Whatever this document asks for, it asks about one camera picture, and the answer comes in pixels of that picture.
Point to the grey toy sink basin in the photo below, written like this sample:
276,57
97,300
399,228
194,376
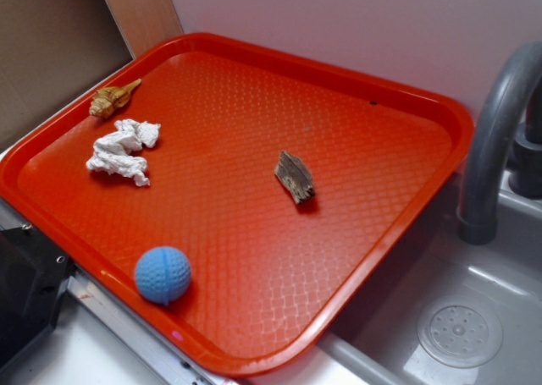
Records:
437,310

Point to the crumpled white tissue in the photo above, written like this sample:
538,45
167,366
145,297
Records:
114,153

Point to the brown wood chip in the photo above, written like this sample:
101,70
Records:
295,177

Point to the grey curved faucet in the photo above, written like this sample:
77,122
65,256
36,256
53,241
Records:
508,130

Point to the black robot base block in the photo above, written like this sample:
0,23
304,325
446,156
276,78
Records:
34,277

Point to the light wooden board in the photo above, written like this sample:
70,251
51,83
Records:
144,24

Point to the brown cardboard panel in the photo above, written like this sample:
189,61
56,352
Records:
51,52

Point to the tan spiral seashell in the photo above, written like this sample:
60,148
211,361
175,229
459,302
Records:
108,100

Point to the red plastic tray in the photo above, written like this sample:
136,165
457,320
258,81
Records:
267,276

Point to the blue dimpled ball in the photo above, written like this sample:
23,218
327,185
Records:
162,275

